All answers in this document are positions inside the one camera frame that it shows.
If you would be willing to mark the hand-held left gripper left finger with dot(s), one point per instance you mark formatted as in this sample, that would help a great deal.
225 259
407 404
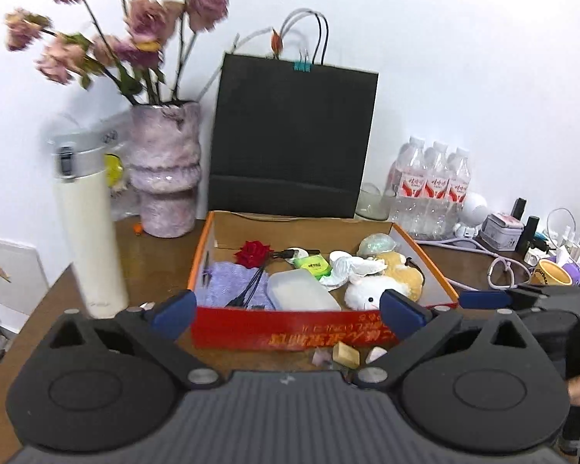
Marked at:
176 312

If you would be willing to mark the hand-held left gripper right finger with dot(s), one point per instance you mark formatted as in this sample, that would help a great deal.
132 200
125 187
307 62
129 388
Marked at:
401 312

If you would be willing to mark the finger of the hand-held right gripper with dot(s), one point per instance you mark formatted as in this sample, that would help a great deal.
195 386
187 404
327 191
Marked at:
483 298

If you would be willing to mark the orange cardboard box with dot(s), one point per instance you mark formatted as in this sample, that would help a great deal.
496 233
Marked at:
295 331

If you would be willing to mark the wooden desktop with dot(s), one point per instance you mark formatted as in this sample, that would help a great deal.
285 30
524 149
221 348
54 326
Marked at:
34 328

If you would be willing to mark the white and yellow plush toy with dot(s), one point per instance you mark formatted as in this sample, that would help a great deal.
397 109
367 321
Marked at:
386 283

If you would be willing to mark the yellow mug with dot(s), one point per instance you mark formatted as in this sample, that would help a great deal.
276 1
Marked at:
548 273

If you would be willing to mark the white stone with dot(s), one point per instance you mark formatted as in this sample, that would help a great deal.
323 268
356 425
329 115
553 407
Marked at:
377 354

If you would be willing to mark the purple cup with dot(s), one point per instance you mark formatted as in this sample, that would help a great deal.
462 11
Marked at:
574 271

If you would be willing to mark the purple cloth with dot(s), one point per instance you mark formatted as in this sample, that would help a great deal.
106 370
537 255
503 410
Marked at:
225 280

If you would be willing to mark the white crumpled wrapper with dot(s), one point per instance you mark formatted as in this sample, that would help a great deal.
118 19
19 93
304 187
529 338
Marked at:
353 270

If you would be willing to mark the small tin box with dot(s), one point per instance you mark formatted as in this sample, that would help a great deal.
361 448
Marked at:
501 231

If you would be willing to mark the beige block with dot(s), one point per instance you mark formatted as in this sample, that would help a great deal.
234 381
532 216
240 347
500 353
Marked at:
345 355

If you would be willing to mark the iridescent shell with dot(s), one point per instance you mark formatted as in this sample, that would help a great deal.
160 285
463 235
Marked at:
377 245

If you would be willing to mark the tall black bottle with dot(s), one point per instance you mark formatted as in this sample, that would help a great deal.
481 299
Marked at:
529 234

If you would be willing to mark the purple stone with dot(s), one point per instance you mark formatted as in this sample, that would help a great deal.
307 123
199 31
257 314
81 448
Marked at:
323 357

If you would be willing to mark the white round lamp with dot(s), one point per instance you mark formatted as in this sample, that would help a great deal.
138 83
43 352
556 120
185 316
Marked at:
473 205

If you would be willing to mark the small black bottle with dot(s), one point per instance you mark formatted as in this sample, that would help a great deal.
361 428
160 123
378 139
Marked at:
518 209

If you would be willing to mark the green small box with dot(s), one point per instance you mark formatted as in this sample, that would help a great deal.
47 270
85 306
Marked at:
312 266

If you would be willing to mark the translucent plastic case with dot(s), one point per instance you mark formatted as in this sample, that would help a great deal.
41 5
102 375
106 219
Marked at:
302 294

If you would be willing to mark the white thermos bottle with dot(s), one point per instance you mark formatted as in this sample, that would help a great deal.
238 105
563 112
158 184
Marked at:
92 241

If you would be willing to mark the clear water bottle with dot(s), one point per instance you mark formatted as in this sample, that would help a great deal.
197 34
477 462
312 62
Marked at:
408 188
458 191
436 188

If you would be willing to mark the glass jar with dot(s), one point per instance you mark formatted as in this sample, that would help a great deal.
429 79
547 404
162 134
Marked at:
372 202

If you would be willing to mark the pink marbled vase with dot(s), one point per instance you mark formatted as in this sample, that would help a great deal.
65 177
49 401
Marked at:
167 174

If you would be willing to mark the yellow round sticker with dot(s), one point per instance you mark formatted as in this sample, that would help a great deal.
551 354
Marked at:
113 170

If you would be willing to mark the black paper bag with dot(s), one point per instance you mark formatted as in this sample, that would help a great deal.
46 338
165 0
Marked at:
290 140

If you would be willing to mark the teal binder clip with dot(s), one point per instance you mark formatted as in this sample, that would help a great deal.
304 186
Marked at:
302 65

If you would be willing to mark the dried pink flower bouquet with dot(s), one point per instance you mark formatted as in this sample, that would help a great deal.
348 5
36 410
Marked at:
145 14

